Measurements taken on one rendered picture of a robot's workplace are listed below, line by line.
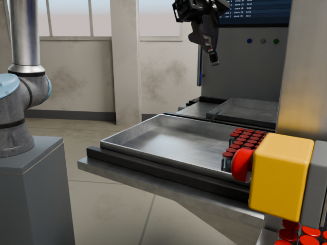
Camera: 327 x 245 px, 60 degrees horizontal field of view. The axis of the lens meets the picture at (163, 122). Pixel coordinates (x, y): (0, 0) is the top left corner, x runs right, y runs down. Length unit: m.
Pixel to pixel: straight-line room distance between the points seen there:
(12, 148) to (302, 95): 0.82
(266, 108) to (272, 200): 0.77
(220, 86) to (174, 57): 2.10
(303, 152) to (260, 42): 1.11
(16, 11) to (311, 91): 0.89
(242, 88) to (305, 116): 1.09
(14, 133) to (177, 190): 0.61
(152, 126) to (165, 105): 2.87
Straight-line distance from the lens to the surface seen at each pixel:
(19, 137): 0.98
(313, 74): 0.38
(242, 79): 1.46
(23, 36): 1.04
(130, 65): 3.49
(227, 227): 0.62
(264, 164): 0.32
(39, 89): 1.06
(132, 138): 0.75
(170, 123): 0.84
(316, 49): 0.38
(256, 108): 1.09
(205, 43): 0.81
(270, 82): 1.42
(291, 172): 0.31
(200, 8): 0.79
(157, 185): 0.53
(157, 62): 3.60
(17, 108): 0.97
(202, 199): 0.50
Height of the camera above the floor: 1.15
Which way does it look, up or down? 18 degrees down
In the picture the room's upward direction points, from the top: straight up
